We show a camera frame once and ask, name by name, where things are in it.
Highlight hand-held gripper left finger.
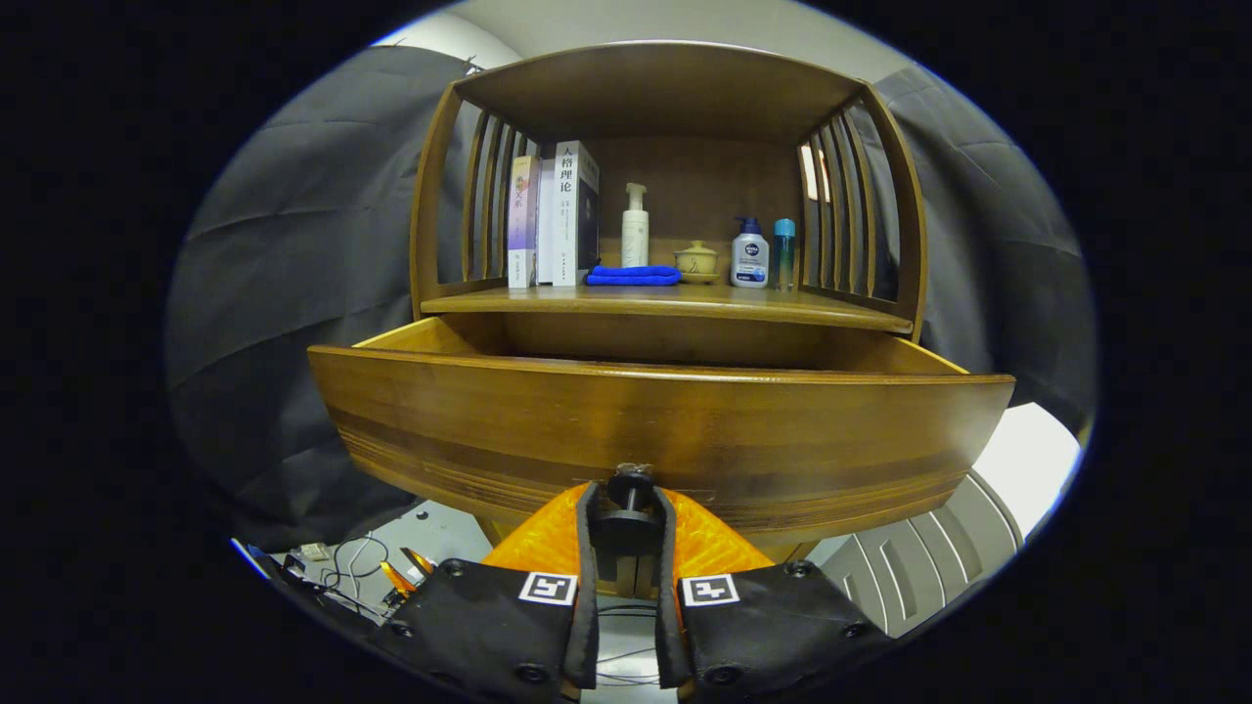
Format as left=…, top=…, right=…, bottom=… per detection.
left=367, top=481, right=600, bottom=704

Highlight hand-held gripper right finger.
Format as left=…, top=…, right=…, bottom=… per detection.
left=650, top=486, right=893, bottom=704

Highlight brown wooden drawer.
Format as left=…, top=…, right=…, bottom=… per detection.
left=308, top=315, right=1016, bottom=566

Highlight wooden countertop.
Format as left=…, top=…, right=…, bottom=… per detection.
left=421, top=282, right=916, bottom=335

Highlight brown wooden cabinet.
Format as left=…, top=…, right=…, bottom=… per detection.
left=409, top=41, right=928, bottom=599

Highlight white bottle blue pump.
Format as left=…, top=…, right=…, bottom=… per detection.
left=730, top=217, right=771, bottom=289

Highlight yellow lidded teacup with saucer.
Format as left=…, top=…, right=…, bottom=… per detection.
left=673, top=241, right=721, bottom=285

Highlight blue folded cloth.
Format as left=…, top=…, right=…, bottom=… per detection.
left=585, top=265, right=682, bottom=286

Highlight thin white book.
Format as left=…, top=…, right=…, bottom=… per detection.
left=536, top=156, right=557, bottom=286

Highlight pink purple book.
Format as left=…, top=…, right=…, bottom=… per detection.
left=507, top=154, right=541, bottom=289

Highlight thick white book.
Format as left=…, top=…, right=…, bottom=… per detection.
left=551, top=140, right=601, bottom=287

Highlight floor cables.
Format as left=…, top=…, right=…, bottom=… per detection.
left=323, top=533, right=394, bottom=615

